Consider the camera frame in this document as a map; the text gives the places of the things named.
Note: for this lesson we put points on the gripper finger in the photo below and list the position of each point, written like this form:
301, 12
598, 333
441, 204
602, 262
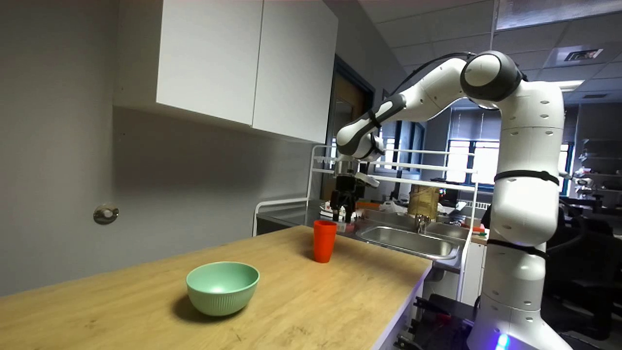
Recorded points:
350, 203
336, 203

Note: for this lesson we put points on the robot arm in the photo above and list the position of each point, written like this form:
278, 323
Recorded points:
527, 204

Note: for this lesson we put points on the brown ribbed container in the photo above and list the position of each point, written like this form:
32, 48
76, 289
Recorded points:
423, 200

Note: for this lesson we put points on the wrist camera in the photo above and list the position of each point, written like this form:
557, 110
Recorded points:
368, 180

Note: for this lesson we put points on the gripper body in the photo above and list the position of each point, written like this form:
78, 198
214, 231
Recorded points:
348, 183

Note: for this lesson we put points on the window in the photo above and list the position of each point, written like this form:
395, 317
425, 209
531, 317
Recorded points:
474, 163
396, 143

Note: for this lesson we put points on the light green bowl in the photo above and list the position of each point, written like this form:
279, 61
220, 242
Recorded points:
222, 291

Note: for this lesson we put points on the black office chair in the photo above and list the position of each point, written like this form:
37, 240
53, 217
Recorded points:
583, 262

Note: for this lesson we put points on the round metal wall plate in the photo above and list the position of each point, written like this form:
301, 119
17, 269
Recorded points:
105, 214

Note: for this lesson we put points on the orange plastic cup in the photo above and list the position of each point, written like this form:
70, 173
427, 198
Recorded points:
324, 241

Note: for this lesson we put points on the wooden door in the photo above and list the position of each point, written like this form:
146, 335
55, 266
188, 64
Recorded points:
347, 97

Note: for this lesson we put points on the white wall cabinet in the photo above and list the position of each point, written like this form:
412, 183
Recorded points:
218, 63

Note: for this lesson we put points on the steel sink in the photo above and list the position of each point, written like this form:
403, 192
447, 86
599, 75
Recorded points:
410, 240

